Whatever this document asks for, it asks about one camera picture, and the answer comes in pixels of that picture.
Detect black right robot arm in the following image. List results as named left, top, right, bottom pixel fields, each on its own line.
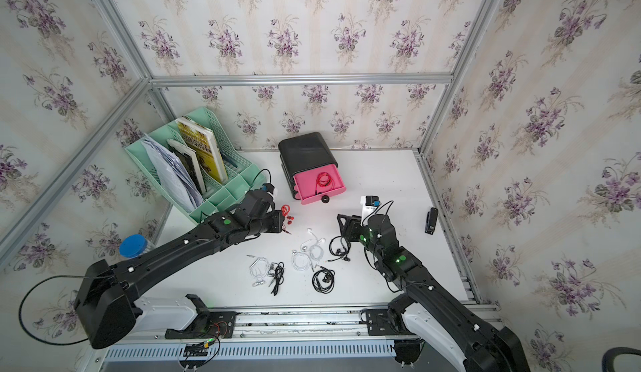
left=337, top=214, right=530, bottom=371

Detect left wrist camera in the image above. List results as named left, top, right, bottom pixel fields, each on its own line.
left=242, top=183, right=275, bottom=218

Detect yellow book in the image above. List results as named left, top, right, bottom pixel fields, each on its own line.
left=175, top=117, right=229, bottom=184

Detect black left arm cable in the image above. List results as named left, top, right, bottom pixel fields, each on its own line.
left=18, top=273, right=101, bottom=347

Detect black drawer cabinet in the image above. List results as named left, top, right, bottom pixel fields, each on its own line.
left=277, top=132, right=338, bottom=199

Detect green desk organizer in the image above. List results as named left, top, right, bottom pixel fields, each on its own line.
left=125, top=108, right=266, bottom=224

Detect black earphones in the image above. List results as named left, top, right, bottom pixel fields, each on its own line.
left=268, top=262, right=285, bottom=296
left=328, top=236, right=352, bottom=262
left=311, top=267, right=336, bottom=295

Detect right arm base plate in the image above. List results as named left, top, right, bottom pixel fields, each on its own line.
left=359, top=309, right=412, bottom=336

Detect white paper stack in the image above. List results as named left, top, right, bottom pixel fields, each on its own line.
left=141, top=135, right=204, bottom=213

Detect black earphones lower right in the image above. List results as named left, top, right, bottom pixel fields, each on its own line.
left=311, top=267, right=336, bottom=295

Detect red earphones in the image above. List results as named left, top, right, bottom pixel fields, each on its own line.
left=315, top=172, right=335, bottom=194
left=280, top=204, right=294, bottom=234

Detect aluminium front rail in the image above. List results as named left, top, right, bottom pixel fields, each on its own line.
left=79, top=301, right=522, bottom=372

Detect blue lid container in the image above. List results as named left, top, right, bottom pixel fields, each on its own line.
left=119, top=234, right=155, bottom=258

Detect black white notebook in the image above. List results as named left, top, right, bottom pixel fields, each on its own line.
left=167, top=139, right=206, bottom=194

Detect black earphones upper right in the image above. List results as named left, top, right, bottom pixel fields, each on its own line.
left=328, top=236, right=352, bottom=262

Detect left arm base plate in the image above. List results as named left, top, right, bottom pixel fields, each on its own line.
left=165, top=295, right=238, bottom=340

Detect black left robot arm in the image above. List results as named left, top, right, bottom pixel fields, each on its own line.
left=73, top=183, right=284, bottom=350

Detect black stapler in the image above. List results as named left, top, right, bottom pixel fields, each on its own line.
left=424, top=207, right=439, bottom=235

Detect black earphones left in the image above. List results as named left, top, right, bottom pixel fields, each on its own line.
left=268, top=262, right=285, bottom=296

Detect pink top drawer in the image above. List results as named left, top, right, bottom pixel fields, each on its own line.
left=294, top=164, right=347, bottom=205

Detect white earphones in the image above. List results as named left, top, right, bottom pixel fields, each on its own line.
left=249, top=255, right=275, bottom=287
left=291, top=228, right=326, bottom=272

